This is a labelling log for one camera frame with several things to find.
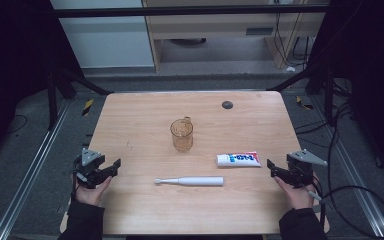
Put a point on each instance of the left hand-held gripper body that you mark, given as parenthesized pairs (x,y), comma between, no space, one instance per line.
(88,158)

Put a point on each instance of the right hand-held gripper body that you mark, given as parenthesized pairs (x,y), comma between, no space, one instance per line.
(301,158)

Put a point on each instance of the amber transparent cup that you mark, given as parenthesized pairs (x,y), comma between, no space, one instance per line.
(182,136)

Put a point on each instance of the white electric toothbrush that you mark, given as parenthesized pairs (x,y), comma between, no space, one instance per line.
(200,181)

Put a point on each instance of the person's right hand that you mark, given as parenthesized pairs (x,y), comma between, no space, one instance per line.
(300,198)

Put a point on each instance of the person's left hand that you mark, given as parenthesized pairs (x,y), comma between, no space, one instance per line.
(90,196)

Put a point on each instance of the white toothpaste tube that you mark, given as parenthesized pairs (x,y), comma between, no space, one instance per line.
(238,159)

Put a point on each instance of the yellow black tape strip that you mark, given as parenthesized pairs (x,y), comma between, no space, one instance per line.
(303,103)
(87,107)

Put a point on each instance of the black metal stand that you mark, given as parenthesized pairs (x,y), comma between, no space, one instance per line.
(328,96)
(51,96)

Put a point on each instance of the dark round table grommet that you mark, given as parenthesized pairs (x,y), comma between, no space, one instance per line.
(227,105)

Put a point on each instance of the small white floor object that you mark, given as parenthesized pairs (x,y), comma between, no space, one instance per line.
(290,69)

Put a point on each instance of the black curtain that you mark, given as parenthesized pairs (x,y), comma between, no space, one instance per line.
(370,66)
(13,66)

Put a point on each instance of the white cabinet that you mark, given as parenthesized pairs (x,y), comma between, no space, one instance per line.
(106,40)

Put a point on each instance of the light wooden desk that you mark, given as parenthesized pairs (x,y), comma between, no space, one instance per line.
(213,23)

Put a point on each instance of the black horizontal bar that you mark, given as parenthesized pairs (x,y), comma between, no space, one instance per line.
(186,11)

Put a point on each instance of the aluminium floor rail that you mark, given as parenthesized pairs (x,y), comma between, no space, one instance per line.
(353,173)
(30,170)

